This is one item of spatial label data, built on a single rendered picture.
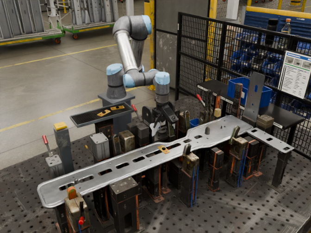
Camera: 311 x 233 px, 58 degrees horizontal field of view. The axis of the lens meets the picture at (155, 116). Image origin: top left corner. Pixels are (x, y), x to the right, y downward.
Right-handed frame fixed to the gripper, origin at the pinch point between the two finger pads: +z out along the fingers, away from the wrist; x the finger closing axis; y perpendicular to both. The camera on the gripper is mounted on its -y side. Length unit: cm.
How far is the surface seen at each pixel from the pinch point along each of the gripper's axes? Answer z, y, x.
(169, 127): 6.5, 12.7, -12.8
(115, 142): 3.7, 12.5, 25.0
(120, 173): 11.3, -5.2, 31.1
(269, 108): 8, -2, -93
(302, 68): -24, -15, -101
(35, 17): 36, 733, -80
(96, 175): 11.2, -0.3, 42.8
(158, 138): 14.7, 16.8, -7.0
